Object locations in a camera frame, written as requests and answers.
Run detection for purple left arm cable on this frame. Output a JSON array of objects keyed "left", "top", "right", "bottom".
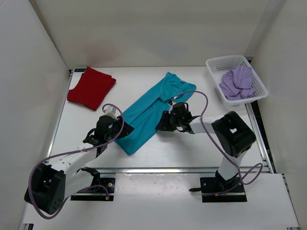
[{"left": 28, "top": 103, "right": 125, "bottom": 220}]

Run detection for white plastic basket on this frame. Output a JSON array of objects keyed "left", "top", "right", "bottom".
[{"left": 206, "top": 55, "right": 268, "bottom": 107}]

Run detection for lilac t shirt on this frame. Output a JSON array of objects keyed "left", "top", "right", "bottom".
[{"left": 219, "top": 66, "right": 255, "bottom": 101}]

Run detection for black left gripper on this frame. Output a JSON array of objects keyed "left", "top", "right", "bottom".
[{"left": 105, "top": 115, "right": 134, "bottom": 141}]

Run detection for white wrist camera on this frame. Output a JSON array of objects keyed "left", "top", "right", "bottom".
[
  {"left": 102, "top": 105, "right": 118, "bottom": 120},
  {"left": 168, "top": 96, "right": 178, "bottom": 107}
]

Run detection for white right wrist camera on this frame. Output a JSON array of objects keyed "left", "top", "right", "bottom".
[{"left": 168, "top": 96, "right": 178, "bottom": 107}]

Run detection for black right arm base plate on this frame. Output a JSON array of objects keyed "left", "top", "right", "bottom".
[{"left": 189, "top": 175, "right": 248, "bottom": 203}]

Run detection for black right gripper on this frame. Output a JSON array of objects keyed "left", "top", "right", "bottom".
[{"left": 156, "top": 111, "right": 183, "bottom": 132}]

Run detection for blue label sticker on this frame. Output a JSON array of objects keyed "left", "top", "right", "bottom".
[{"left": 74, "top": 68, "right": 86, "bottom": 72}]

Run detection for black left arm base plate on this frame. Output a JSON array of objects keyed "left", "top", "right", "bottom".
[{"left": 71, "top": 173, "right": 116, "bottom": 202}]

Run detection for aluminium table rail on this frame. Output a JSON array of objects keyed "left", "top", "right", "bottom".
[{"left": 96, "top": 167, "right": 217, "bottom": 174}]

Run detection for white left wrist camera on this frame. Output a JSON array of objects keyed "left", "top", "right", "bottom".
[{"left": 102, "top": 105, "right": 118, "bottom": 120}]

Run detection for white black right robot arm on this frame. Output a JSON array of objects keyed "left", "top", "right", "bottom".
[{"left": 155, "top": 103, "right": 256, "bottom": 196}]

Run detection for red t shirt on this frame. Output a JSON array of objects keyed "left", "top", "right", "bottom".
[{"left": 67, "top": 66, "right": 116, "bottom": 111}]

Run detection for teal t shirt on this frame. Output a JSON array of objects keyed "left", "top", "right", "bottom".
[{"left": 115, "top": 72, "right": 197, "bottom": 155}]

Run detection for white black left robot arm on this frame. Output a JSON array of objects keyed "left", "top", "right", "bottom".
[{"left": 24, "top": 115, "right": 134, "bottom": 215}]

